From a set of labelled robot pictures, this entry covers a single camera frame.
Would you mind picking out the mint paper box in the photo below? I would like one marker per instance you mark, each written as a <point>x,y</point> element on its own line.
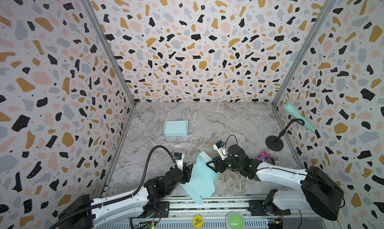
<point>176,128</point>

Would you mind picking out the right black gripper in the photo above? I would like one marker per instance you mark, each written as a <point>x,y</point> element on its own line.
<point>214,164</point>

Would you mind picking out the small black white figurine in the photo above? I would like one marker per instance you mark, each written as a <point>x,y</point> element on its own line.
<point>275,162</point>

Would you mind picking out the green round button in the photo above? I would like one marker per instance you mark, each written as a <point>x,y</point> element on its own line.
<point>235,221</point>

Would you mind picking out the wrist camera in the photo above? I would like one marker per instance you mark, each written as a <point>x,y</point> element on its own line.
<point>220,147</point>
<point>179,160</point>

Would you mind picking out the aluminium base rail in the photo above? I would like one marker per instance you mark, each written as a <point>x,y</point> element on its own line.
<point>216,205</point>

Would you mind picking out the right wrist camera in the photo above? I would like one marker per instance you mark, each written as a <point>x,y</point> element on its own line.
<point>220,147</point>

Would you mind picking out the yellow round sticker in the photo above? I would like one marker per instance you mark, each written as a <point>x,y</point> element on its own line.
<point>198,221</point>

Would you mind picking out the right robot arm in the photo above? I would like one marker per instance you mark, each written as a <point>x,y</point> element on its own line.
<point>309,189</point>

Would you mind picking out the mint green microphone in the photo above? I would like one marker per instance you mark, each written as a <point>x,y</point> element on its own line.
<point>291,110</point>

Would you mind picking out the colourful small card box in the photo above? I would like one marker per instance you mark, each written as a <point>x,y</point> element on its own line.
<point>264,156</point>

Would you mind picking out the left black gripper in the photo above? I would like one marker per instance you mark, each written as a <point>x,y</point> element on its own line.
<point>186,175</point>

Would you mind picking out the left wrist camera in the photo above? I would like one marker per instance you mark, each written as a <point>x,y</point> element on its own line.
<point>179,160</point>

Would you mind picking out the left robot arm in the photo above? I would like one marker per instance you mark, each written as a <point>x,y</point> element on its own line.
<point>87,213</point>

